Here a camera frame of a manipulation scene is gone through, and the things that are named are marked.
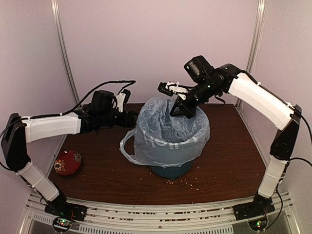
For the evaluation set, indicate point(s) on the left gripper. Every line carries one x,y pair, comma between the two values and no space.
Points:
128,118

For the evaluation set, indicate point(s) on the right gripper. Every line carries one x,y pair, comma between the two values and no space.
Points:
185,109

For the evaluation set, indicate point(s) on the translucent blue plastic trash bag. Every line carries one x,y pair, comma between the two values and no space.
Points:
162,140

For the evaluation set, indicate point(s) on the teal plastic trash bin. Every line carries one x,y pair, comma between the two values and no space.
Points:
172,173

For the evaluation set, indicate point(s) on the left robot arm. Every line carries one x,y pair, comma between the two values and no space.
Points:
104,110

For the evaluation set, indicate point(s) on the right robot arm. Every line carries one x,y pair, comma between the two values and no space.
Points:
273,122

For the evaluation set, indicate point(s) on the red floral bowl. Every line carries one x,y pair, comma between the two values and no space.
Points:
67,162

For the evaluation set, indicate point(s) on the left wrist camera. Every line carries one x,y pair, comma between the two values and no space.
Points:
122,98

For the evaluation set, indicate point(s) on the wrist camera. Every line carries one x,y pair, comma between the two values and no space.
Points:
171,88
122,98

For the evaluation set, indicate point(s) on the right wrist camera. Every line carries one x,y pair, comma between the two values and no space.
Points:
171,88

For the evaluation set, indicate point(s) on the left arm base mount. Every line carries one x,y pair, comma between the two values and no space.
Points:
64,219

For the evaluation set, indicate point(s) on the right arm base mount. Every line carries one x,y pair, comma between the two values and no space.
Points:
255,214

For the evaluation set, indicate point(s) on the left aluminium frame post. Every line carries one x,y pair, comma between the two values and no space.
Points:
63,50

